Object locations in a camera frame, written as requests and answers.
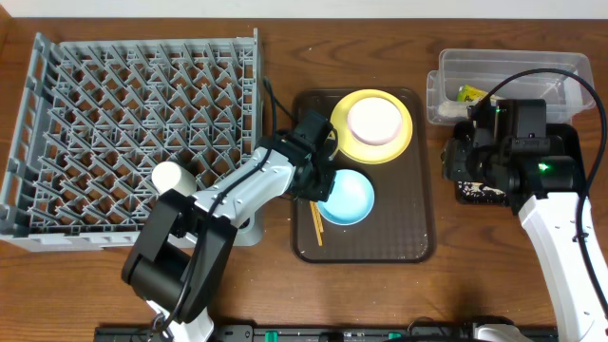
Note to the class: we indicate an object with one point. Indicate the pile of rice waste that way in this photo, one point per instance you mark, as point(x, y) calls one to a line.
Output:
point(475, 192)

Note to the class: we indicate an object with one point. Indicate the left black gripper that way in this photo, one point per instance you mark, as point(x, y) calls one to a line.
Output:
point(315, 178)

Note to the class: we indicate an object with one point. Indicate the black waste tray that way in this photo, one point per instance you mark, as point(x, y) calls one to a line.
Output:
point(487, 174)

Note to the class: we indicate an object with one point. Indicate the white pink bowl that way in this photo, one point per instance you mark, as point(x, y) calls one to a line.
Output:
point(374, 121)

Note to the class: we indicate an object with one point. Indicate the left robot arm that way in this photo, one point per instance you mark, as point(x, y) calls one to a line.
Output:
point(179, 257)

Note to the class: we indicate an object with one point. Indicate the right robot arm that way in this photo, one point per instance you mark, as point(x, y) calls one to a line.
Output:
point(561, 230)

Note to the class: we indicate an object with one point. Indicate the snack wrapper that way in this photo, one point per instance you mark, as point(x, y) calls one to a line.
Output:
point(470, 94)

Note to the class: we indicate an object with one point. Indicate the wooden chopstick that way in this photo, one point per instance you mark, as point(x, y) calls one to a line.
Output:
point(317, 217)
point(318, 235)

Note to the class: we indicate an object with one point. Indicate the grey plastic dishwasher rack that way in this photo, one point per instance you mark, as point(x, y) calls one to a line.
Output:
point(96, 117)

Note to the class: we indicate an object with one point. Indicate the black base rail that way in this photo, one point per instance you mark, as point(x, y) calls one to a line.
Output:
point(246, 333)

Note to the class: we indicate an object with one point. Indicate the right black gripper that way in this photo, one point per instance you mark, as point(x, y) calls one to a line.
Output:
point(456, 160)

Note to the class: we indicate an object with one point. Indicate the small white green cup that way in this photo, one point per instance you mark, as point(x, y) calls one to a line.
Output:
point(169, 175)

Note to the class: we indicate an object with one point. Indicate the light blue bowl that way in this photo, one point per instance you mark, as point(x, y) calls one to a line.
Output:
point(351, 199)

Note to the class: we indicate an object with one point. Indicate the yellow round plate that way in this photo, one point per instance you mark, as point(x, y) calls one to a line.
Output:
point(358, 151)

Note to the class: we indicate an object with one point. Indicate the dark brown serving tray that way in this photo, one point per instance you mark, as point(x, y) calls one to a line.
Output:
point(400, 226)

